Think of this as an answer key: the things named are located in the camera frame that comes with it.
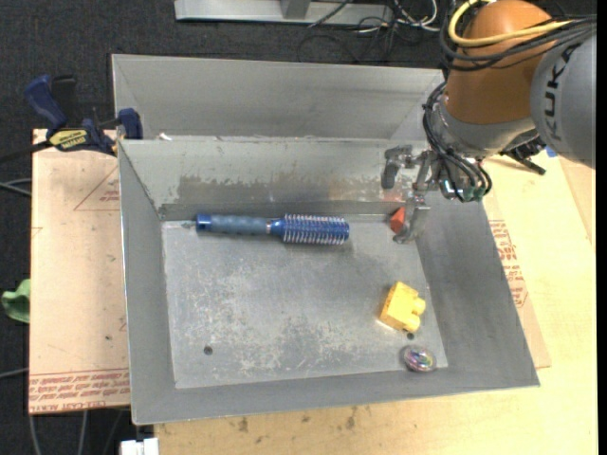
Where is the brown cardboard board, red print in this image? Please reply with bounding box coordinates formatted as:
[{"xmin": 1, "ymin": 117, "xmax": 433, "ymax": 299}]
[{"xmin": 28, "ymin": 128, "xmax": 554, "ymax": 416}]

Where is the grey metal bin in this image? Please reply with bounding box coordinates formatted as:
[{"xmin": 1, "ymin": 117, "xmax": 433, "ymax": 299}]
[{"xmin": 111, "ymin": 53, "xmax": 541, "ymax": 427}]

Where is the blue hairbrush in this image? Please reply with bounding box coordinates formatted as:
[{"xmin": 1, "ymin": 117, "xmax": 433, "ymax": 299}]
[{"xmin": 195, "ymin": 212, "xmax": 351, "ymax": 248}]

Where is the yellow toy building block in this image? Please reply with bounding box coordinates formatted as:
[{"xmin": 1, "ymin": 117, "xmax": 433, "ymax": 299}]
[{"xmin": 377, "ymin": 281, "xmax": 427, "ymax": 334}]

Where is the clear iridescent glass ball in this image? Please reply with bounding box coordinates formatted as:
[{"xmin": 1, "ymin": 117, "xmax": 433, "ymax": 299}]
[{"xmin": 399, "ymin": 344, "xmax": 437, "ymax": 373}]

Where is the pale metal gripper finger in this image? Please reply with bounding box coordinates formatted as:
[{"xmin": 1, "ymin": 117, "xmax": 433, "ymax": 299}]
[
  {"xmin": 413, "ymin": 205, "xmax": 432, "ymax": 242},
  {"xmin": 392, "ymin": 205, "xmax": 418, "ymax": 246}
]

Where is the red-orange small block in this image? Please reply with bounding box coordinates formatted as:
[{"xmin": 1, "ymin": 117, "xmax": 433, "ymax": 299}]
[{"xmin": 389, "ymin": 206, "xmax": 409, "ymax": 234}]

